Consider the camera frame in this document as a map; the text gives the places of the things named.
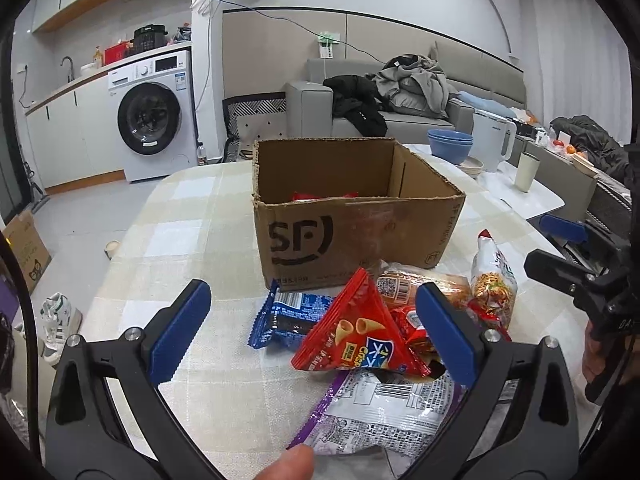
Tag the person's right hand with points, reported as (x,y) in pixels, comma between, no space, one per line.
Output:
(597,355)

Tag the black faucet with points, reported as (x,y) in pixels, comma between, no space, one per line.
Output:
(69,62)

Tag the person's left hand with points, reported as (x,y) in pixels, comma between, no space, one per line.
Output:
(290,465)

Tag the printed cardboard box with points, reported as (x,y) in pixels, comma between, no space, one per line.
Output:
(25,255)

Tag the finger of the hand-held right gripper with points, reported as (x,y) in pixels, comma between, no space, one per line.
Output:
(555,270)
(567,227)

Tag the purple silver snack packet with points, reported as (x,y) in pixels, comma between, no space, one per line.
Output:
(380,410)

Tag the red white noodle snack packet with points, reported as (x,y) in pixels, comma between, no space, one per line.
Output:
(492,280)

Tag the blue bowl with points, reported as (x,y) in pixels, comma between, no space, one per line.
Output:
(450,137)
(450,154)

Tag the white washing machine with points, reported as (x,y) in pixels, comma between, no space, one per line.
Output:
(165,75)

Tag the clear bread packet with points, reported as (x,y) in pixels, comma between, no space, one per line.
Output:
(400,285)

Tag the flat red snack packet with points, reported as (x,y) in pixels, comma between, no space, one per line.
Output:
(325,195)

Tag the black pressure cooker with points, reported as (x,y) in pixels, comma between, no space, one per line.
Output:
(149,40)

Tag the grey sofa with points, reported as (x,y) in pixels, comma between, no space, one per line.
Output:
(310,105)

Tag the checkered beige tablecloth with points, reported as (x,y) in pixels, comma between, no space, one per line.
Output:
(175,240)

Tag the beige slipper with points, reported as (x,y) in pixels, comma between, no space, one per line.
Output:
(111,248)

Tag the red triangular snack bag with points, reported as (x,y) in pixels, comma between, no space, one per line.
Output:
(350,340)

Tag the white wall socket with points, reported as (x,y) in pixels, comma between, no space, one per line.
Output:
(327,45)

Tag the brown cardboard box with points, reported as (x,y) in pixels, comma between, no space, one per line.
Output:
(350,240)

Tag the orange soap bottle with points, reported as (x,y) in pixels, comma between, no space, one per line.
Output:
(97,57)

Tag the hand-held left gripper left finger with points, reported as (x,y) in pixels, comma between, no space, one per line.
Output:
(182,325)

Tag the grey clothes pile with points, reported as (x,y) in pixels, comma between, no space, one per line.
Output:
(420,80)

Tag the grey floor mop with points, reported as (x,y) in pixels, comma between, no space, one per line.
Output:
(39,200)

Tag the red black snack packet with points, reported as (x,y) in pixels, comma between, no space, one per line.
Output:
(407,325)

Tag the white electric kettle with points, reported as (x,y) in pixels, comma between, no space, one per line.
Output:
(492,140)

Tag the light blue cloth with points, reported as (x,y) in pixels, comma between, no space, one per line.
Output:
(482,102)

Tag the white green sneaker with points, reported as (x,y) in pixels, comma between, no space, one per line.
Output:
(57,325)

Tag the blue snack packet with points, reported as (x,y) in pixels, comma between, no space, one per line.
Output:
(285,310)

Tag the clear plastic bottle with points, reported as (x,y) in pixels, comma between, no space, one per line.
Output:
(201,156)

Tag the dark green jacket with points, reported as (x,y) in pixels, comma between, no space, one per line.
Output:
(585,140)

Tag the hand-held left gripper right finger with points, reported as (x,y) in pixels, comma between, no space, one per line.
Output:
(445,330)

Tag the white lower cabinet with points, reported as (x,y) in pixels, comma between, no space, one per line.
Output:
(70,130)

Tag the cream cup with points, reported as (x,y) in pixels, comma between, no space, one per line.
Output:
(527,172)

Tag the red box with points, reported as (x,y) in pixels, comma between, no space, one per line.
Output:
(117,53)

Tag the black jacket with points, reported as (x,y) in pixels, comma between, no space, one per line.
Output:
(355,100)

